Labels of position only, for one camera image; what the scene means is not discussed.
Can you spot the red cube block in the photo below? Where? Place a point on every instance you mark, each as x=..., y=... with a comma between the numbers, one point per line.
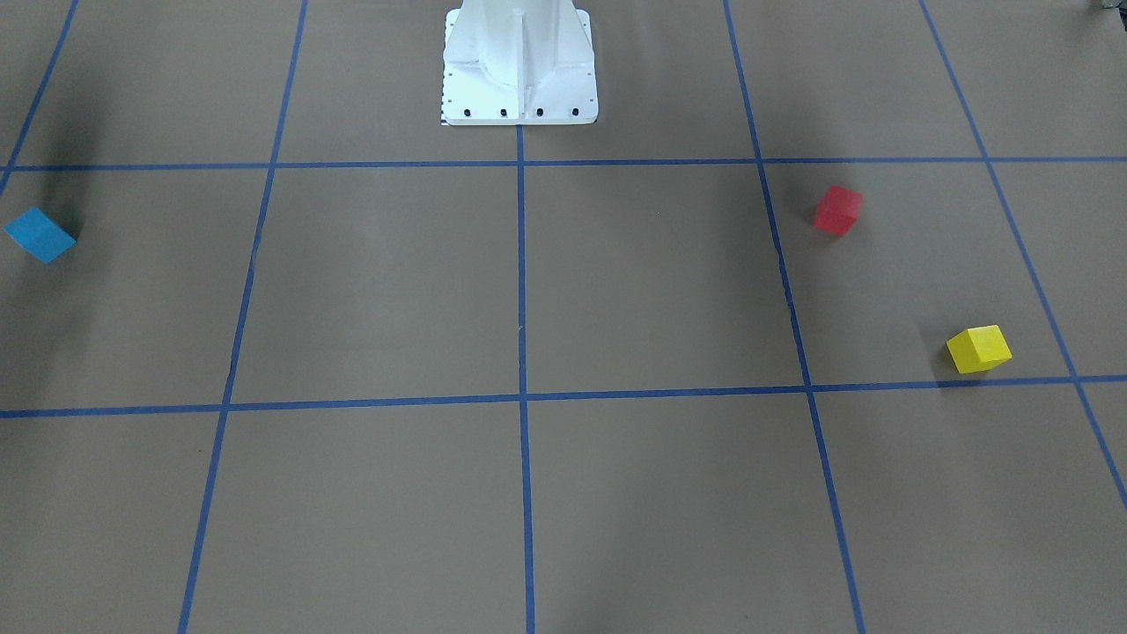
x=838, y=210

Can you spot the blue cube block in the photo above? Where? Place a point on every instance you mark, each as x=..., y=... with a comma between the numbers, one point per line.
x=39, y=235

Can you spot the yellow cube block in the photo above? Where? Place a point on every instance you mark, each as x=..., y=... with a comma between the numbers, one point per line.
x=975, y=350

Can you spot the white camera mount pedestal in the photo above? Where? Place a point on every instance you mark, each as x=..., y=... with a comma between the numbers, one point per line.
x=518, y=63

